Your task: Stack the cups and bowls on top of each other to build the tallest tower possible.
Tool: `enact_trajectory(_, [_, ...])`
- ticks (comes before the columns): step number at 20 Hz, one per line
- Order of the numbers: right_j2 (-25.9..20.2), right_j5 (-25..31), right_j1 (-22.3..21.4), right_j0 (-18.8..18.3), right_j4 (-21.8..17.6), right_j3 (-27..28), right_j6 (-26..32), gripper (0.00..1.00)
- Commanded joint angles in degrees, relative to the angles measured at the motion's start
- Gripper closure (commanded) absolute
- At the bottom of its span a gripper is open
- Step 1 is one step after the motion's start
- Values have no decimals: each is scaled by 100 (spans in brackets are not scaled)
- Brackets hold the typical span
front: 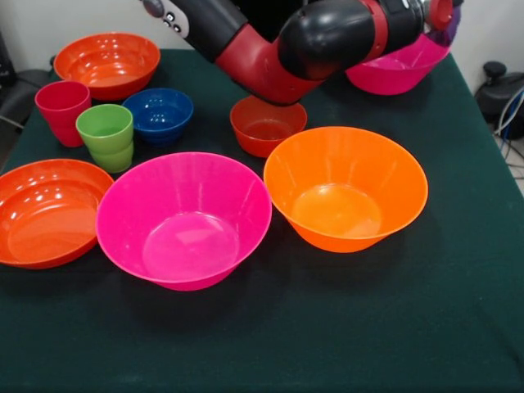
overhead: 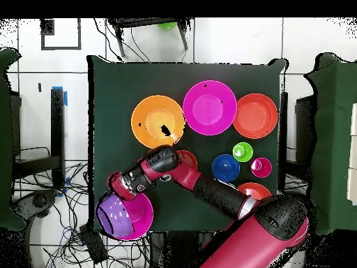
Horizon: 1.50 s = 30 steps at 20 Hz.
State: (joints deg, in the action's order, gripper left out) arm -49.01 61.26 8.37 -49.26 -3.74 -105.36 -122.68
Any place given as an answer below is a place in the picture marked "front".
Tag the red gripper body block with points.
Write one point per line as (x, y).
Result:
(442, 14)

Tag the purple bowl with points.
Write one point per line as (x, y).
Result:
(450, 34)

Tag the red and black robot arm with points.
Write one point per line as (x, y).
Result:
(327, 37)

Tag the pink bowl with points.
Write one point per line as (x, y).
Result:
(393, 75)
(184, 241)

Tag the small red bowl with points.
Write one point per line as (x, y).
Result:
(262, 139)

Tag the orange bowl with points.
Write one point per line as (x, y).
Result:
(340, 213)

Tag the blue bowl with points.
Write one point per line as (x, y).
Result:
(159, 118)

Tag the dark green tablecloth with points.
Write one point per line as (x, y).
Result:
(327, 327)

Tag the deep red-orange bowl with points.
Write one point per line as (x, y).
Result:
(106, 69)

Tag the green cup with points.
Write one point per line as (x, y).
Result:
(108, 143)

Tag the red cup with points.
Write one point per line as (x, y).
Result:
(60, 118)

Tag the shallow red-orange bowl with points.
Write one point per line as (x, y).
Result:
(45, 229)

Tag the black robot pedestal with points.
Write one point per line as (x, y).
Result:
(266, 20)

